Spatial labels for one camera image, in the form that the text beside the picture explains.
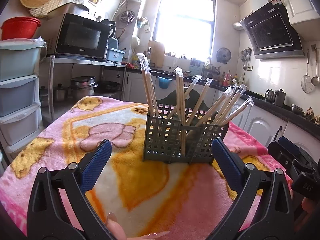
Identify black range hood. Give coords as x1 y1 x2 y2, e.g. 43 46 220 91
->
232 0 305 60

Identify coiled metal hose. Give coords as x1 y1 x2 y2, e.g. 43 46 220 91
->
119 10 135 23

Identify pink printed blanket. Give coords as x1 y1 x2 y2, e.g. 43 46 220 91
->
0 95 293 240

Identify beige cutting board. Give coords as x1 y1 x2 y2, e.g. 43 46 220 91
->
147 40 165 68

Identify plastic drawer unit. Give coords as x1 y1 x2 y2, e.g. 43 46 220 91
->
0 39 47 153

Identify pile of ginger roots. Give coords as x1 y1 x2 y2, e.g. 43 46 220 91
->
304 107 320 124

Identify metal steamer pot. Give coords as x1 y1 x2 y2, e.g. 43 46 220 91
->
69 76 98 98

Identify hanging cooking utensils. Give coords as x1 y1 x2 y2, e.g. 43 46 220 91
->
240 48 252 70

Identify kitchen window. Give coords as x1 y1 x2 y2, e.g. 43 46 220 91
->
152 0 216 59

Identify person's left hand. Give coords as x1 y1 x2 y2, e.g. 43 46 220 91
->
105 212 170 240

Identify knife block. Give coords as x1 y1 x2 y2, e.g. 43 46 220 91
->
189 59 203 74

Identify small metal pot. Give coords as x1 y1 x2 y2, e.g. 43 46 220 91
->
54 84 67 102

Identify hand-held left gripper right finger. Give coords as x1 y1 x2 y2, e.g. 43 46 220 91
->
211 137 296 240

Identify black wok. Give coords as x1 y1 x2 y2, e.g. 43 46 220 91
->
99 81 121 92

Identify dark metal kettle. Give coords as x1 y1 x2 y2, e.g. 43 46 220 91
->
274 88 287 107

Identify person's right hand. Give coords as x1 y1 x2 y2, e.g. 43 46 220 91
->
301 197 314 217

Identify black microwave oven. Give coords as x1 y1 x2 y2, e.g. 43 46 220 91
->
46 13 112 60

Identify small black fan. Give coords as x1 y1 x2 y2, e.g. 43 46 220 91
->
216 47 231 64

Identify group of chopsticks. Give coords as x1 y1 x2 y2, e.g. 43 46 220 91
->
136 53 254 157

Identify blue hanging bin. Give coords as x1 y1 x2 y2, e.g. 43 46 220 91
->
157 76 173 90

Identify blue dish bin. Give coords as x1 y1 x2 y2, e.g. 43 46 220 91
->
107 47 125 62

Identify hanging metal ladle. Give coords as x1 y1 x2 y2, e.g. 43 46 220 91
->
311 46 320 85

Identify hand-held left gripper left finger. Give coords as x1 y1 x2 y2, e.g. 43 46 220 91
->
26 139 114 240

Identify white wall cabinet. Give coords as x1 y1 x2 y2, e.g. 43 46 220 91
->
276 0 320 25

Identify red plastic basin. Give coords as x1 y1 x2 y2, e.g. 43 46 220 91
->
1 17 41 40

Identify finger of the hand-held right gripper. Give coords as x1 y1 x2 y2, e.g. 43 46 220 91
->
267 136 304 167

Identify small metal kettle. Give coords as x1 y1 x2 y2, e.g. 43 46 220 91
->
264 89 275 103

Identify steel shelf table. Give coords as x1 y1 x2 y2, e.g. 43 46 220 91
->
41 56 127 123

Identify green plastic utensil basket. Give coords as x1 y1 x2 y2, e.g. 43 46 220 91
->
143 90 229 164

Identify hanging wire strainer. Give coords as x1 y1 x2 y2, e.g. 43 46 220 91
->
301 50 314 93

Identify group of condiment bottles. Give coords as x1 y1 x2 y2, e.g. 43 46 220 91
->
220 70 245 87

